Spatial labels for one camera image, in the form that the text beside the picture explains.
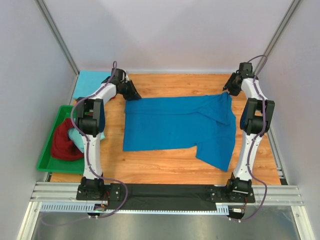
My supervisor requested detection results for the green plastic bin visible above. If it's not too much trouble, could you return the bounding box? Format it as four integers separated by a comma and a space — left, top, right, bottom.
37, 105, 85, 174

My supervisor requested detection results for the left aluminium frame post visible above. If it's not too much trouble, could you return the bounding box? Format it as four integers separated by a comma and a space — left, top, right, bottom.
35, 0, 80, 76

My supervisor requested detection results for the aluminium frame post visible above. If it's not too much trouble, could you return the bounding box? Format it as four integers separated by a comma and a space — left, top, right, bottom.
35, 0, 80, 76
263, 0, 303, 60

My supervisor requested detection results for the folded light blue t shirt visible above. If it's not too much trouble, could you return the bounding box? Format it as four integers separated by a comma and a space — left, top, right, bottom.
72, 70, 111, 100

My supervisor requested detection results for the dark red t shirt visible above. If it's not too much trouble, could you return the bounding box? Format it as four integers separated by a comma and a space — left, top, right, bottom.
50, 118, 84, 162

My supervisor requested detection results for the mint green t shirt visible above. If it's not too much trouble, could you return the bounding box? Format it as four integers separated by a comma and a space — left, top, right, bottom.
67, 128, 105, 153

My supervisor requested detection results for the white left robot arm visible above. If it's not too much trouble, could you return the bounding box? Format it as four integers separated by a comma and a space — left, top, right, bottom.
70, 66, 141, 201

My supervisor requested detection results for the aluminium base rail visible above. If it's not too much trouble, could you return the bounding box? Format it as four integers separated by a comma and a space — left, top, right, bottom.
30, 181, 304, 206

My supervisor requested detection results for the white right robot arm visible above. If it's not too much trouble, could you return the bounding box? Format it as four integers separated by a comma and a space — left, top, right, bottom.
223, 61, 275, 202

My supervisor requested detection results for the right aluminium frame post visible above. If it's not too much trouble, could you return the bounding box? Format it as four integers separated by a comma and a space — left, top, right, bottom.
263, 0, 303, 60

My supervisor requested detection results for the grey slotted cable duct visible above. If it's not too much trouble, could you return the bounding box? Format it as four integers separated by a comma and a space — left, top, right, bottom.
40, 202, 245, 216

